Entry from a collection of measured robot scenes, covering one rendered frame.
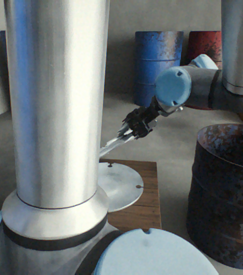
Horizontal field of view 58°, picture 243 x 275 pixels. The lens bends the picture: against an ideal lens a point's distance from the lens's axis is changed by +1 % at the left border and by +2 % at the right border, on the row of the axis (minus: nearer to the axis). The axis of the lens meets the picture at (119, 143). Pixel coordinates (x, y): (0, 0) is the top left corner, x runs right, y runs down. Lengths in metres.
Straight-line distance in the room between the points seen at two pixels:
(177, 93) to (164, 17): 3.01
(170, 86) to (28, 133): 0.31
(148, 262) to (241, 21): 0.26
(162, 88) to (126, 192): 0.45
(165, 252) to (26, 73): 0.19
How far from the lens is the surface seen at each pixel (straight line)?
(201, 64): 0.55
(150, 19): 3.44
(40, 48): 0.18
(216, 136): 1.14
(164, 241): 0.23
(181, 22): 3.43
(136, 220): 0.70
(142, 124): 0.61
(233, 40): 0.32
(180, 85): 0.44
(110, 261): 0.21
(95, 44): 0.19
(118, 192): 0.80
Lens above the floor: 0.86
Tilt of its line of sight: 27 degrees down
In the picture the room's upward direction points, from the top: straight up
